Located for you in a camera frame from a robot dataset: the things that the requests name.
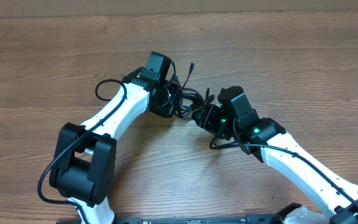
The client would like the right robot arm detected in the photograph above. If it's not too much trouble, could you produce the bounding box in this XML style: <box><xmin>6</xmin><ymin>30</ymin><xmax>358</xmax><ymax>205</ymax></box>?
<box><xmin>192</xmin><ymin>86</ymin><xmax>358</xmax><ymax>223</ymax></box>

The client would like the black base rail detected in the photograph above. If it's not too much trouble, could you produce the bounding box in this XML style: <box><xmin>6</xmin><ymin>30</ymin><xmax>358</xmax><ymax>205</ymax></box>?
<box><xmin>56</xmin><ymin>202</ymin><xmax>358</xmax><ymax>224</ymax></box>

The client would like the cardboard backboard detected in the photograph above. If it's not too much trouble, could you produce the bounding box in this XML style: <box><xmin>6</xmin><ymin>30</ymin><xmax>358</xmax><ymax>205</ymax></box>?
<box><xmin>0</xmin><ymin>0</ymin><xmax>358</xmax><ymax>18</ymax></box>

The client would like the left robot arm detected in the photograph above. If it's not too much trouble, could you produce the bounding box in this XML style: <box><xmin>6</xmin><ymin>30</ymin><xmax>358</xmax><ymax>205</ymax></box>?
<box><xmin>45</xmin><ymin>52</ymin><xmax>180</xmax><ymax>223</ymax></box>

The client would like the black cable bundle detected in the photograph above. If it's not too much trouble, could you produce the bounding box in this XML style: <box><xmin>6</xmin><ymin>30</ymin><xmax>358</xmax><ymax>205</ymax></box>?
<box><xmin>172</xmin><ymin>61</ymin><xmax>216</xmax><ymax>120</ymax></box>

